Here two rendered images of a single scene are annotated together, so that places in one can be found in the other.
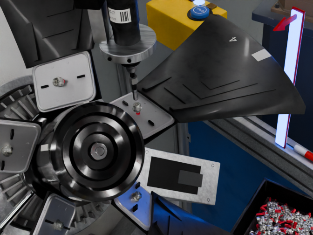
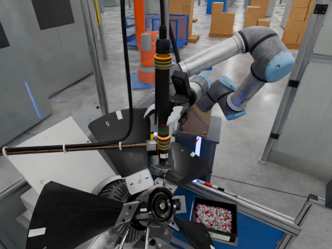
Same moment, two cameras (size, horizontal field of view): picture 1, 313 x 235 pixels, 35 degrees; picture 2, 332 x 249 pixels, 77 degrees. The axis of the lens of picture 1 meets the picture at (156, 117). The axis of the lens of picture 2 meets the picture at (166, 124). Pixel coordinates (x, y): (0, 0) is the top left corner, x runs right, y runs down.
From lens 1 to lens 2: 28 cm
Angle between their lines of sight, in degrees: 21
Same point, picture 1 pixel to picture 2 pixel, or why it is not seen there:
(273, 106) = (203, 172)
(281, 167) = (195, 189)
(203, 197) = (182, 210)
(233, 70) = (187, 162)
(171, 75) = not seen: hidden behind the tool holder
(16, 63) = (102, 173)
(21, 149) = (131, 212)
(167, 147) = not seen: hidden behind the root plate
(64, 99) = (141, 187)
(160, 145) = not seen: hidden behind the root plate
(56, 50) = (135, 169)
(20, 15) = (117, 158)
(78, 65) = (145, 174)
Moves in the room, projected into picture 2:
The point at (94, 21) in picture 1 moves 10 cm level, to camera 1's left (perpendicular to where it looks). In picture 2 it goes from (154, 158) to (123, 168)
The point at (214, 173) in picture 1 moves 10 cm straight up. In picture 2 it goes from (183, 200) to (185, 185)
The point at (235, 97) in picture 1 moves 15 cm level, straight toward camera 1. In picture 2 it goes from (192, 172) to (205, 203)
